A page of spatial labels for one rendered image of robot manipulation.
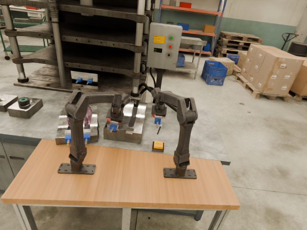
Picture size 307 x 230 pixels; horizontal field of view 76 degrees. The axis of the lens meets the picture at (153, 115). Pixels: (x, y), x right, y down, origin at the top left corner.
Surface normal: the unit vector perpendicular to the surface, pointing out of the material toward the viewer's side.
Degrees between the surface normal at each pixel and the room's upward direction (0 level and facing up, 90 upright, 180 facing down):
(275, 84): 84
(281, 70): 83
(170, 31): 90
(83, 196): 0
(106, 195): 0
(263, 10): 90
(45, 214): 0
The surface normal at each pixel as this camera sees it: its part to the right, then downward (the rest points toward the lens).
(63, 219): 0.11, -0.85
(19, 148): -0.06, 0.51
